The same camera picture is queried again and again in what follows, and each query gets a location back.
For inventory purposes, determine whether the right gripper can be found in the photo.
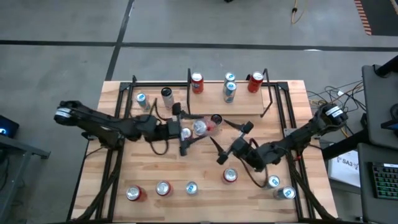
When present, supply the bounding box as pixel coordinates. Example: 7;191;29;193
210;119;254;166

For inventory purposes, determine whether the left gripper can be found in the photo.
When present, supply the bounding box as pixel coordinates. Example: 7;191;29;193
166;103;207;157

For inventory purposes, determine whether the red Coca-Cola can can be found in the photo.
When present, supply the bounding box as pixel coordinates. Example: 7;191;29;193
247;71;265;94
192;119;218;137

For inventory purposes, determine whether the white Celsius can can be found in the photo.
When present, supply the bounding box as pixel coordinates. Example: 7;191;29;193
160;86;175;110
210;113;224;130

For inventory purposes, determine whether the red Fanta strawberry can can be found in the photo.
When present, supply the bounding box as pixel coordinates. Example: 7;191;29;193
155;179;174;197
190;72;205;95
221;167;239;185

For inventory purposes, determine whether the white paper sign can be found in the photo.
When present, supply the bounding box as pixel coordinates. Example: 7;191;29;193
328;150;361;189

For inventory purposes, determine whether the grey desk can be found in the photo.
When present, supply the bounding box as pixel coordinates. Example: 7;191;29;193
357;142;398;224

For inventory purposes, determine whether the grey side table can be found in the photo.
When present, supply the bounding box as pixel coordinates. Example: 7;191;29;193
361;63;398;150

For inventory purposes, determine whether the backlit black keyboard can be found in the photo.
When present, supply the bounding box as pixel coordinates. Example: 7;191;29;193
371;161;398;200

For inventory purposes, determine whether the grey metal stand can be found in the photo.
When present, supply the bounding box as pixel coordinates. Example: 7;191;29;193
0;133;51;223

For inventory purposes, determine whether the black pole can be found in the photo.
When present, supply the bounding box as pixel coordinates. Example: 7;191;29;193
374;55;398;78

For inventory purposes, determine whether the black monitor with blue light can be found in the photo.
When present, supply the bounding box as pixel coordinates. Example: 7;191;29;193
0;114;20;139

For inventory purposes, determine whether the black mat with orange stripes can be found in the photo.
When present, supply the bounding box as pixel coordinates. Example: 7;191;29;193
354;0;398;36

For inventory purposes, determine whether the wooden shelf with black frame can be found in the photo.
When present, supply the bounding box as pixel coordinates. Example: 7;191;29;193
185;67;274;119

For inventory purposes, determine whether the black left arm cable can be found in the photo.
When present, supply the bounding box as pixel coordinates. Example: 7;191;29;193
148;98;181;156

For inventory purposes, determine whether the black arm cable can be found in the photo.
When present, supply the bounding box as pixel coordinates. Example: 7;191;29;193
148;98;181;156
239;138;273;189

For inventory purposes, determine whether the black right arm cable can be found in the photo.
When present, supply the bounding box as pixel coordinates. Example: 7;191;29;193
239;138;273;189

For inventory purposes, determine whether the black aluminium rig frame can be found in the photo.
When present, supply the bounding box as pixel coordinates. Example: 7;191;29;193
67;79;338;224

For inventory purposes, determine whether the black cable with red plug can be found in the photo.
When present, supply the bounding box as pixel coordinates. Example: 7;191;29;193
280;148;302;162

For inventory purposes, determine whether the tangled cable bundle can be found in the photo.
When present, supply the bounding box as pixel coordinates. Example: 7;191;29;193
306;80;364;110

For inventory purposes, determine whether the yellow floor cable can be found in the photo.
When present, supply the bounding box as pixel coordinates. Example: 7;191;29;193
290;0;309;25

